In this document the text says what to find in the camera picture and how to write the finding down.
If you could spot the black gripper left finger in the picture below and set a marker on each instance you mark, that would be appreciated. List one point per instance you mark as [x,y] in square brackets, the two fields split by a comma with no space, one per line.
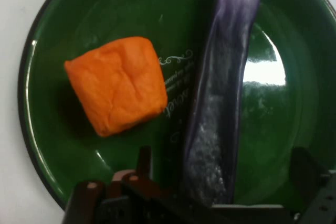
[86,203]

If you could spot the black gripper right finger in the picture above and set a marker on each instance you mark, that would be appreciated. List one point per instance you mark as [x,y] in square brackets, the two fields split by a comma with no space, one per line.
[320,195]

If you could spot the purple toy eggplant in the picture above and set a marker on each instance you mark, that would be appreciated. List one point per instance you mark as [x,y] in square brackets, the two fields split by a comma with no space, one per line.
[220,90]

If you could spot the orange toy carrot chunk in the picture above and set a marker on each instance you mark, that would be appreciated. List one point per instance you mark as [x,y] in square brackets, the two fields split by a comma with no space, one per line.
[118,85]

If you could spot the dark green plate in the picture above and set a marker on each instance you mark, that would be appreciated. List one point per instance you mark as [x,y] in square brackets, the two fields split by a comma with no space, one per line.
[118,11]

